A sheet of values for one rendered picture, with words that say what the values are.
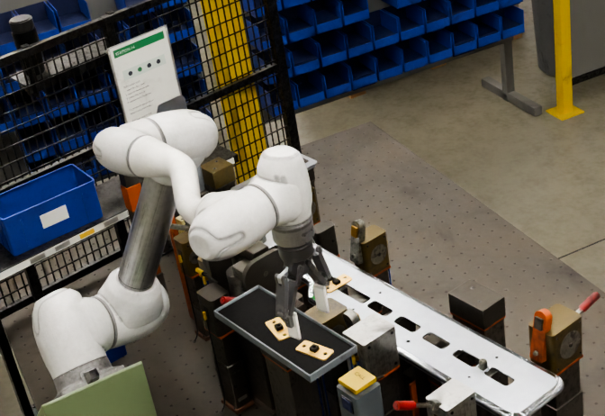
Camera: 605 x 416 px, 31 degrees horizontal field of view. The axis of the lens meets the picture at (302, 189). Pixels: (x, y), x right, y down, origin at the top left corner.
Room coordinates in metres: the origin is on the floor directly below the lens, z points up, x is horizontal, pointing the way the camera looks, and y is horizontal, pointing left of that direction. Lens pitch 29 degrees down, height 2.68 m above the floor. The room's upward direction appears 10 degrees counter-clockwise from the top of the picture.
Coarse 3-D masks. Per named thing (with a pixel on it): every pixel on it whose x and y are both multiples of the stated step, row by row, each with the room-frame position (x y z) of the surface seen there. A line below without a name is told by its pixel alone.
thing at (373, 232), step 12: (372, 228) 2.62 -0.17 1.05; (372, 240) 2.56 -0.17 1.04; (384, 240) 2.58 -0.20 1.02; (372, 252) 2.56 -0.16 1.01; (384, 252) 2.58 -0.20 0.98; (360, 264) 2.56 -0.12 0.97; (372, 264) 2.55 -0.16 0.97; (384, 264) 2.58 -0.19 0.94; (384, 276) 2.58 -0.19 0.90; (384, 312) 2.57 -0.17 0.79
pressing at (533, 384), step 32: (352, 288) 2.41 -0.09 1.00; (384, 288) 2.38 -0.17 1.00; (416, 320) 2.23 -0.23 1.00; (448, 320) 2.20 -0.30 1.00; (416, 352) 2.10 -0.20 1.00; (448, 352) 2.08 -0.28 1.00; (480, 352) 2.06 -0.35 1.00; (512, 352) 2.04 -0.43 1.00; (480, 384) 1.95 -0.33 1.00; (512, 384) 1.93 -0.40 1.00; (544, 384) 1.91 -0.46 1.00
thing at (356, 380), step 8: (360, 368) 1.88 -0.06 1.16; (344, 376) 1.86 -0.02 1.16; (352, 376) 1.85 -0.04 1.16; (360, 376) 1.85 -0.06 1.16; (368, 376) 1.85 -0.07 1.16; (344, 384) 1.84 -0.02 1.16; (352, 384) 1.83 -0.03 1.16; (360, 384) 1.82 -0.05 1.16; (368, 384) 1.83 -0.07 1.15; (352, 392) 1.82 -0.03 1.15
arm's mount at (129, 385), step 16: (128, 368) 2.30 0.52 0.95; (96, 384) 2.26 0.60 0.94; (112, 384) 2.28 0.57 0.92; (128, 384) 2.29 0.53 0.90; (144, 384) 2.31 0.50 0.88; (64, 400) 2.22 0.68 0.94; (80, 400) 2.24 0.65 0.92; (96, 400) 2.26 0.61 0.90; (112, 400) 2.27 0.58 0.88; (128, 400) 2.29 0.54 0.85; (144, 400) 2.30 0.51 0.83
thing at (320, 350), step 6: (306, 342) 2.00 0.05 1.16; (300, 348) 1.98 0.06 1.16; (306, 348) 1.97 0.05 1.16; (312, 348) 1.96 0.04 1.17; (318, 348) 1.96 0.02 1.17; (324, 348) 1.96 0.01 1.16; (306, 354) 1.96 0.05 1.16; (312, 354) 1.95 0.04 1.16; (318, 354) 1.95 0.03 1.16; (330, 354) 1.94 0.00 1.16
